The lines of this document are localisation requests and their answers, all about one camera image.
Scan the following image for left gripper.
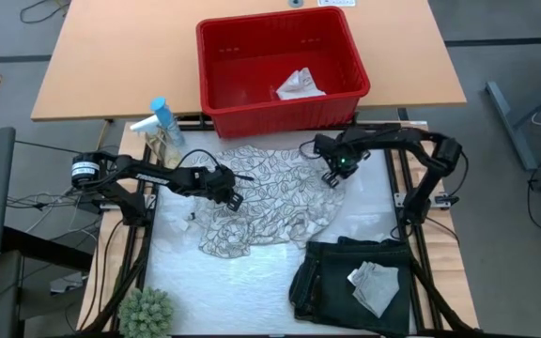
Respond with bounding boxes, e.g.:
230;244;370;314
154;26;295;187
202;164;255;212

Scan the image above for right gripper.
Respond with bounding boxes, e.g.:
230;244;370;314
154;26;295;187
319;149;361;189

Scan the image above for white black-patterned garment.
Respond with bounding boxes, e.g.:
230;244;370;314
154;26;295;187
190;145;347;260

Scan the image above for red plastic laundry bin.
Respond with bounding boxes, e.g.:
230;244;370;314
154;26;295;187
195;6;371;140

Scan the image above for plain white garment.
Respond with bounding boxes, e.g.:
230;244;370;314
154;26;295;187
275;67;327;101

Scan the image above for dark blue denim jeans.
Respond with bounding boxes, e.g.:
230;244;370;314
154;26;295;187
288;236;415;337

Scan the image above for grey sweat pants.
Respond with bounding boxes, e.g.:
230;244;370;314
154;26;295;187
348;261;401;319

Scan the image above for clear spray bottle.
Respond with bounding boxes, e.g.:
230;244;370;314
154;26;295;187
129;115;183;169

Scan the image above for blue air freshener bottle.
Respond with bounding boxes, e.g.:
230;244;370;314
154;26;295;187
150;97;187;149

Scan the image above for green faux plant in pot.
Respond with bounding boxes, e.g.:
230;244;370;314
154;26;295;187
117;286;176;338

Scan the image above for tan wooden desk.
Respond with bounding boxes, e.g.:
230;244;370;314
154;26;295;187
30;0;468;122

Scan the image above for grey metal desk leg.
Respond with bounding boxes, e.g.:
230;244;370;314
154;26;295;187
485;69;541;171

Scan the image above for white paper scrap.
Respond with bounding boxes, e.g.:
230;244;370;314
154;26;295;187
49;273;87;296

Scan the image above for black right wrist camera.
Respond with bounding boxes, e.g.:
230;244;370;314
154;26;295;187
314;133;336;159

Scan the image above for yellow cable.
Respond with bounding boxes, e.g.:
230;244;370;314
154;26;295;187
92;119;113;157

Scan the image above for black cable bundle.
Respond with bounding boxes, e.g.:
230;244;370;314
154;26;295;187
409;256;476;335
82;224;155;335

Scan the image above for grey cable bundle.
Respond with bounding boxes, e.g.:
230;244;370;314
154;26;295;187
6;187;105;236

